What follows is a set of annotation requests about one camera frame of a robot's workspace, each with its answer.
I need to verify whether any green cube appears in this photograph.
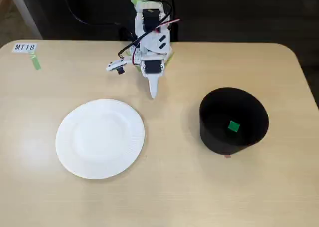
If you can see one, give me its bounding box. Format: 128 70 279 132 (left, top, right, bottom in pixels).
227 120 241 133

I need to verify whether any black background cable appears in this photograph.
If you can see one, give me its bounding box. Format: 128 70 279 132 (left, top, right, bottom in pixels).
60 0 125 29

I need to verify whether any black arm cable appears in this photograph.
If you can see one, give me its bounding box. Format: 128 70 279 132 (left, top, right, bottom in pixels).
117 0 174 60

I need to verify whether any white paper plate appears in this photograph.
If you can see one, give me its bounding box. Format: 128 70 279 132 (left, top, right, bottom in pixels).
55 98 146 180

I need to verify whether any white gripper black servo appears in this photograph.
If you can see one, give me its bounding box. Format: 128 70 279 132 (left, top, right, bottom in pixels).
139 52 172 99

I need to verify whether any black round pot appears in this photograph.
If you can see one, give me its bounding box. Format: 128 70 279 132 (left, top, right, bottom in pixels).
198 87 270 156

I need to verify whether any white MT18 label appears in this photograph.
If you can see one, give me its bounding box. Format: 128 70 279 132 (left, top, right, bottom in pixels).
11 42 38 54

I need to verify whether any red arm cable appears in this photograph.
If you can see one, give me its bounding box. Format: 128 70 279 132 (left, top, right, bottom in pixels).
131 18 180 65

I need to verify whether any white metal post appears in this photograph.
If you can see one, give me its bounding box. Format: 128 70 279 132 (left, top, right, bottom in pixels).
6 0 43 40

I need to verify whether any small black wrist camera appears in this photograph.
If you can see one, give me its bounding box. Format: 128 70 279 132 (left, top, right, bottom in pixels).
105 58 127 76

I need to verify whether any green tape strip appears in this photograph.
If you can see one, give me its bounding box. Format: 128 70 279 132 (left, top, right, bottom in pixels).
28 50 42 71

